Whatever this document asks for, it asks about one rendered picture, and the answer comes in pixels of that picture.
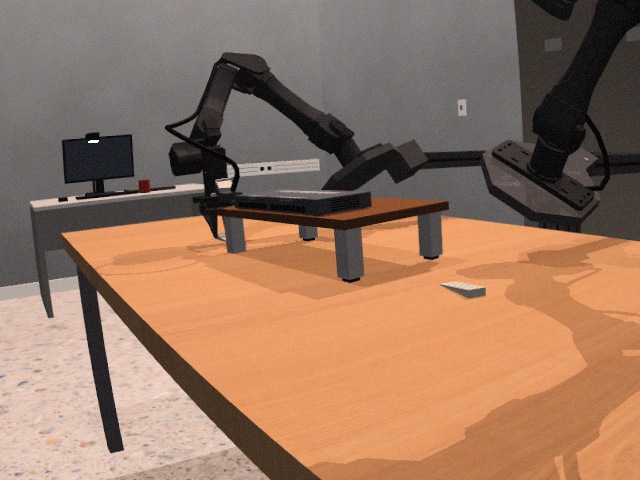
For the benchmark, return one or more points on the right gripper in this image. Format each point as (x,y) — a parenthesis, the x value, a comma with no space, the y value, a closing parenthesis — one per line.
(210,198)

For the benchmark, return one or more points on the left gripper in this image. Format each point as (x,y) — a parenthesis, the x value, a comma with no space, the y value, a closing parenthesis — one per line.
(561,9)

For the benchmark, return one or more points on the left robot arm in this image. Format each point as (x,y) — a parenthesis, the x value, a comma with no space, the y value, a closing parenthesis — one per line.
(561,116)

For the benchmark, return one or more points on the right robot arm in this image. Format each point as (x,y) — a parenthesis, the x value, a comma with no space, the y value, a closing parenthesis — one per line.
(333,137)

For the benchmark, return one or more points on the grey network switch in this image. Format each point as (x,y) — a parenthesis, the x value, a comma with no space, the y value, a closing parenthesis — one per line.
(308,202)

